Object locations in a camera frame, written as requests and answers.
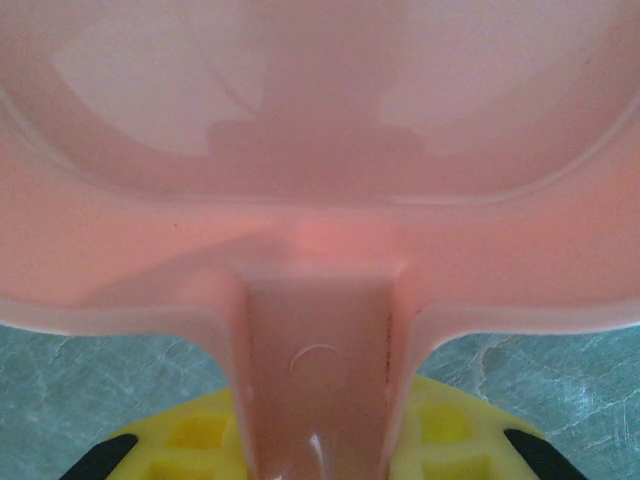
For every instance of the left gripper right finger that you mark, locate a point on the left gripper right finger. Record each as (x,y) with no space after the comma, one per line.
(450,440)

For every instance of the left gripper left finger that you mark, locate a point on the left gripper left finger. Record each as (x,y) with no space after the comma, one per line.
(190,440)

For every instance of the pink plastic dustpan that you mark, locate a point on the pink plastic dustpan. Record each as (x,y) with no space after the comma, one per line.
(320,200)

